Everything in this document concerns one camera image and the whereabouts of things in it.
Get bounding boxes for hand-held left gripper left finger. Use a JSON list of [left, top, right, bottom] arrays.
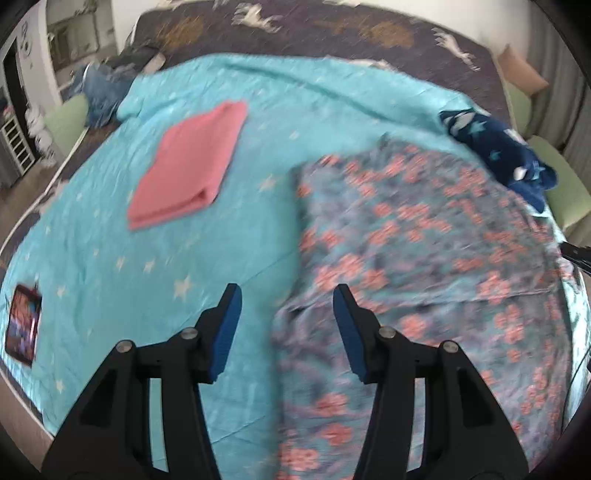
[[41, 283, 243, 480]]

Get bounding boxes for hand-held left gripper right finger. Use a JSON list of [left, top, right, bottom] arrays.
[[333, 283, 530, 480]]

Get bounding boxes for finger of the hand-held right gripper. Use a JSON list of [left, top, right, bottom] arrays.
[[561, 240, 591, 278]]

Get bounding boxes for teal floral garment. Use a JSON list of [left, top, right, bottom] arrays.
[[270, 134, 578, 480]]

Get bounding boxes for green bed cushion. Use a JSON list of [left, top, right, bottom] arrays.
[[44, 95, 90, 162], [503, 83, 591, 232]]

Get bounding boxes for navy star garment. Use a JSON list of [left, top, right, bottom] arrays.
[[438, 108, 559, 215]]

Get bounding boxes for turquoise star blanket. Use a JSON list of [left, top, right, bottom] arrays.
[[0, 52, 591, 462]]

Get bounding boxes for folded pink cloth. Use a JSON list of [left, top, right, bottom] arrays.
[[128, 100, 250, 232]]

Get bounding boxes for grey curtain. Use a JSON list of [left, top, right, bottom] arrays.
[[522, 0, 591, 158]]

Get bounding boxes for tan pillow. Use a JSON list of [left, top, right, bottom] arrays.
[[496, 44, 550, 95]]

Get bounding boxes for blue jeans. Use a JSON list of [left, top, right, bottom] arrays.
[[69, 62, 139, 127]]

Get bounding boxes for white plush toy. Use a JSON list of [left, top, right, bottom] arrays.
[[23, 104, 54, 162]]

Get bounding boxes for dark unicorn bedsheet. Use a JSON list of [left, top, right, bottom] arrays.
[[0, 0, 509, 416]]

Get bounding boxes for white wall shelf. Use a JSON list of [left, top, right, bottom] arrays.
[[46, 0, 116, 88]]

